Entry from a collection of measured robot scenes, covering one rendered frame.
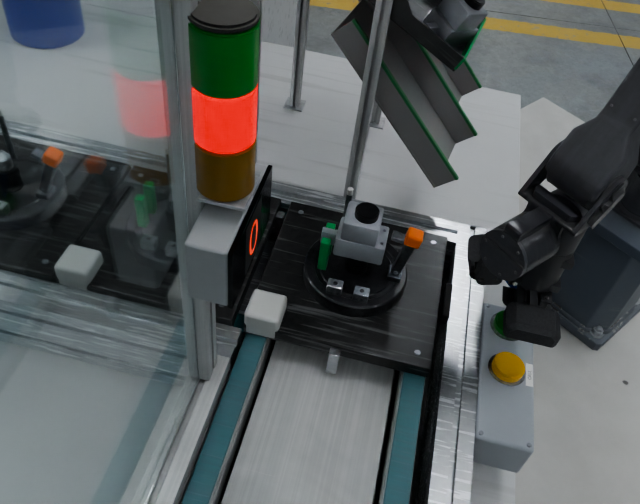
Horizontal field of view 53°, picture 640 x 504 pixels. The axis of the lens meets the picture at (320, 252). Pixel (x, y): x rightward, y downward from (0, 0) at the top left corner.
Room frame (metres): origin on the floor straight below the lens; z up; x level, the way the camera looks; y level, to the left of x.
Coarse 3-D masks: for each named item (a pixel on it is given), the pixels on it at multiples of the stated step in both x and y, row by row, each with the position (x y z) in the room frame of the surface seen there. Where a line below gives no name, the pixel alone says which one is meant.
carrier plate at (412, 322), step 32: (288, 224) 0.67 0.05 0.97; (320, 224) 0.68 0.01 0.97; (384, 224) 0.70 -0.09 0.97; (288, 256) 0.60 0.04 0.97; (416, 256) 0.64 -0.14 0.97; (288, 288) 0.55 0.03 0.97; (416, 288) 0.58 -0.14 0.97; (288, 320) 0.49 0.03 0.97; (320, 320) 0.50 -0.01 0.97; (352, 320) 0.51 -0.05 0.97; (384, 320) 0.52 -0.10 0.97; (416, 320) 0.53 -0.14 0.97; (352, 352) 0.46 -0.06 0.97; (384, 352) 0.47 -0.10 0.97; (416, 352) 0.47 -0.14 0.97
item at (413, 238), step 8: (400, 232) 0.59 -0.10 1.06; (408, 232) 0.58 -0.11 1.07; (416, 232) 0.58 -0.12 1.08; (392, 240) 0.57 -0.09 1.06; (400, 240) 0.57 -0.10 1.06; (408, 240) 0.57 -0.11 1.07; (416, 240) 0.57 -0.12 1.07; (408, 248) 0.57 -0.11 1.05; (416, 248) 0.57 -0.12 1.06; (400, 256) 0.57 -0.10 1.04; (408, 256) 0.57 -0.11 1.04; (400, 264) 0.57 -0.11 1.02; (392, 272) 0.57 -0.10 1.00; (400, 272) 0.57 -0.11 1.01
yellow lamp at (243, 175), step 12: (252, 144) 0.41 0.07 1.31; (204, 156) 0.39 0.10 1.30; (216, 156) 0.39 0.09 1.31; (228, 156) 0.39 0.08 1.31; (240, 156) 0.39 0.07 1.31; (252, 156) 0.40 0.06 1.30; (204, 168) 0.39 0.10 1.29; (216, 168) 0.39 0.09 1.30; (228, 168) 0.39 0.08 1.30; (240, 168) 0.39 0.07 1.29; (252, 168) 0.40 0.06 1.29; (204, 180) 0.39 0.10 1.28; (216, 180) 0.39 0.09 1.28; (228, 180) 0.39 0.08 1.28; (240, 180) 0.39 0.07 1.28; (252, 180) 0.41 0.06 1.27; (204, 192) 0.39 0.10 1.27; (216, 192) 0.39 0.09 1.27; (228, 192) 0.39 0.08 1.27; (240, 192) 0.39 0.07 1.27
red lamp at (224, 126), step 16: (192, 96) 0.40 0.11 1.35; (208, 96) 0.39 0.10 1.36; (256, 96) 0.41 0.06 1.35; (208, 112) 0.39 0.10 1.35; (224, 112) 0.39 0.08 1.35; (240, 112) 0.39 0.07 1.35; (256, 112) 0.41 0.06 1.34; (208, 128) 0.39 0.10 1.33; (224, 128) 0.39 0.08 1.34; (240, 128) 0.39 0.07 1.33; (208, 144) 0.39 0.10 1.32; (224, 144) 0.39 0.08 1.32; (240, 144) 0.39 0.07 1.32
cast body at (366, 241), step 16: (352, 208) 0.59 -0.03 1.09; (368, 208) 0.59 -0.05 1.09; (352, 224) 0.57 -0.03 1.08; (368, 224) 0.57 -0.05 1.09; (320, 240) 0.59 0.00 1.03; (336, 240) 0.57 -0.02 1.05; (352, 240) 0.56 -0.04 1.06; (368, 240) 0.56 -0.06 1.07; (384, 240) 0.58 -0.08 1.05; (352, 256) 0.56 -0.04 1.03; (368, 256) 0.56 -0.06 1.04
